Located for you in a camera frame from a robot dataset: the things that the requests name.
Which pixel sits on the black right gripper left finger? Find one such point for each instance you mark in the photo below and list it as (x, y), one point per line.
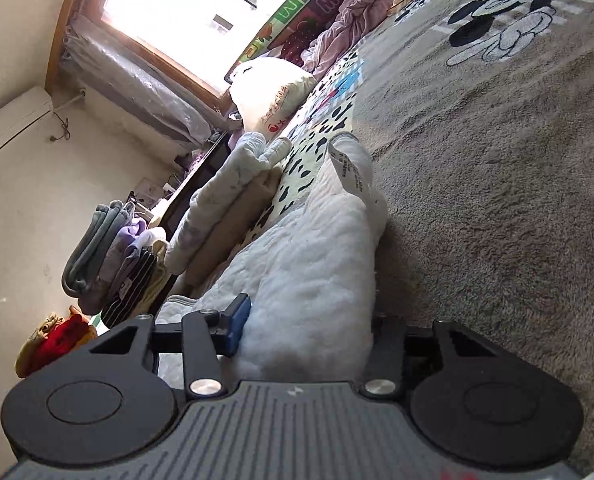
(201, 337)

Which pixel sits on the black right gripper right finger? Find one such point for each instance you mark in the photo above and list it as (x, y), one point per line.
(403, 356)

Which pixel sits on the white quilted garment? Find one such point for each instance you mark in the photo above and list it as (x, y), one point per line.
(310, 279)

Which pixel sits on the red and yellow plush toy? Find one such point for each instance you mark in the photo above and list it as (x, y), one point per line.
(56, 336)

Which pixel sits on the dark striped folded garment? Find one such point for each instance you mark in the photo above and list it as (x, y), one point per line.
(130, 291)

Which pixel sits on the yellow folded garment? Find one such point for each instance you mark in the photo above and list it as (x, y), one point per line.
(157, 245)

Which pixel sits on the purple folded garment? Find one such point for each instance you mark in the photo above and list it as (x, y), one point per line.
(91, 301)

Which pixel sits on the grey folded garment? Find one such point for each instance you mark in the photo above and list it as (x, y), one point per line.
(83, 266)

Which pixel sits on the beige folded cloth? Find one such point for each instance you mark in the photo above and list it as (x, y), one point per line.
(231, 229)

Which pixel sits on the grey Mickey Mouse blanket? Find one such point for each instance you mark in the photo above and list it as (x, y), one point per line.
(479, 116)

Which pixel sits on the white floral folded blanket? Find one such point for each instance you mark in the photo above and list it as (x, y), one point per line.
(251, 156)

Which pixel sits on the white air conditioner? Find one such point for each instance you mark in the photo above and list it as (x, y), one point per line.
(22, 113)

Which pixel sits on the white printed pillow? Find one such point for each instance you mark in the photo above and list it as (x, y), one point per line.
(267, 92)

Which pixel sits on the plastic-wrapped curtain roll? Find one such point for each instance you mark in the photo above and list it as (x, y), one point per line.
(97, 59)

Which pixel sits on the colourful alphabet foam mat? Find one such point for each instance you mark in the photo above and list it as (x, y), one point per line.
(286, 20)

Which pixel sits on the purple crumpled sheet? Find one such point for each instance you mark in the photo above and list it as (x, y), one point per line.
(354, 20)

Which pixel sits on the window with wooden frame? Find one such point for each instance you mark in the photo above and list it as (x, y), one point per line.
(194, 42)

